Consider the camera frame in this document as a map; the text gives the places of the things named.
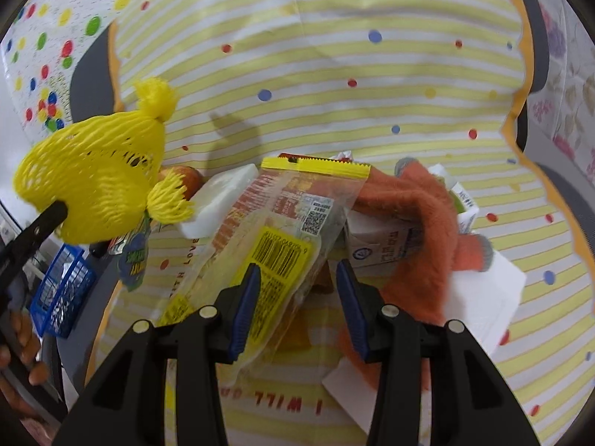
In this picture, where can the yellow striped dotted cloth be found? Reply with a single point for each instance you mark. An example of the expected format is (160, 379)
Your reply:
(325, 79)

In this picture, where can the white milk carton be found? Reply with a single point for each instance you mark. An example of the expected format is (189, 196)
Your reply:
(381, 241)

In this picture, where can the orange plush cloth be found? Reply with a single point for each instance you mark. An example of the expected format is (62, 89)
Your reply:
(409, 204)

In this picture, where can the small green white carton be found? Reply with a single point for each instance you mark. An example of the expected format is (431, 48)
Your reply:
(462, 202)

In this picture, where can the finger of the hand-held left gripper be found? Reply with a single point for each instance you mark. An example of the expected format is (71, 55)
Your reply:
(46, 223)
(101, 247)

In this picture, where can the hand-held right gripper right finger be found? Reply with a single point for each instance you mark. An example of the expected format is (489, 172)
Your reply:
(351, 306)

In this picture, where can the red apple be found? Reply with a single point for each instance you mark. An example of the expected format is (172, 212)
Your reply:
(186, 181)

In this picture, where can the polka dot plastic sheet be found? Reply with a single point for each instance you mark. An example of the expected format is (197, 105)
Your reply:
(46, 32)

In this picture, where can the person's left hand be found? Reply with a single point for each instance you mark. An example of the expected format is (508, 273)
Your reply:
(25, 334)

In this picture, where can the grey office chair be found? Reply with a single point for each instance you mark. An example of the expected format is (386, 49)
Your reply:
(537, 55)

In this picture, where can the yellow foam fruit net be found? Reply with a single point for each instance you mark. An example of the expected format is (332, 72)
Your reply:
(93, 172)

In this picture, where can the floral plastic sheet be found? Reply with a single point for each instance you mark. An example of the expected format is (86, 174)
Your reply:
(571, 79)

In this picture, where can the colourful foil wrapper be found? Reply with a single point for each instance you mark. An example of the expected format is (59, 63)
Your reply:
(132, 260)

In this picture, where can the clear snack packet yellow label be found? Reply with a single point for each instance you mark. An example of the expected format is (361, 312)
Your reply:
(279, 223)

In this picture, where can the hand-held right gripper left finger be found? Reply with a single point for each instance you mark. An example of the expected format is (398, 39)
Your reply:
(246, 306)

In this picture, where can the blue plastic basket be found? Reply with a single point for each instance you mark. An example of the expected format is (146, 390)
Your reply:
(69, 278)

